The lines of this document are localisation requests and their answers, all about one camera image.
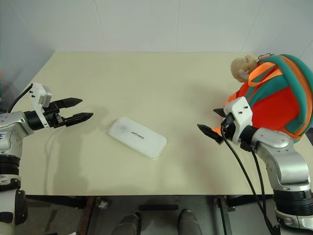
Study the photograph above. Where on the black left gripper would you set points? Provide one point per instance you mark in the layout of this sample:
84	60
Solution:
53	117

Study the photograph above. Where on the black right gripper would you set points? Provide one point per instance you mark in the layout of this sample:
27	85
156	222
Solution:
227	127

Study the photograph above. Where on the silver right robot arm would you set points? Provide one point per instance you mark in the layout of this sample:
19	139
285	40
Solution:
276	144

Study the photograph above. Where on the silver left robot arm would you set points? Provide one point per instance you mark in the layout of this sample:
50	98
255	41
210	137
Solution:
12	132

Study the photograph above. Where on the orange and teal backpack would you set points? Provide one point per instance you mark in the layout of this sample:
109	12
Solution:
276	105

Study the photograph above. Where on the white rectangular box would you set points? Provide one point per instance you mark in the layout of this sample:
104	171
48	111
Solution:
138	138

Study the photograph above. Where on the beige plush toy pendant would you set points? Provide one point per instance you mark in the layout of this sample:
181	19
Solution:
240	67

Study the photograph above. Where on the dark rounded shape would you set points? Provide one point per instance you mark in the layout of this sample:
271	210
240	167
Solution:
129	225
189	222

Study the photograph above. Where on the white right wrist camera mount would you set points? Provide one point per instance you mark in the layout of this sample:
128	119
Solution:
240	112

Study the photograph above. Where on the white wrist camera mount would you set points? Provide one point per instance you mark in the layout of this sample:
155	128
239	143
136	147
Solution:
240	112
38	95

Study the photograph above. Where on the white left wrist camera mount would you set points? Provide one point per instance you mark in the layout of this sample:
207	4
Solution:
38	95

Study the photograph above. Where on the black table frame leg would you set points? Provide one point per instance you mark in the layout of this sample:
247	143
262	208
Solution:
223	215

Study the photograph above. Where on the black table frame bar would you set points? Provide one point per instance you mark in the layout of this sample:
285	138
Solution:
158	207

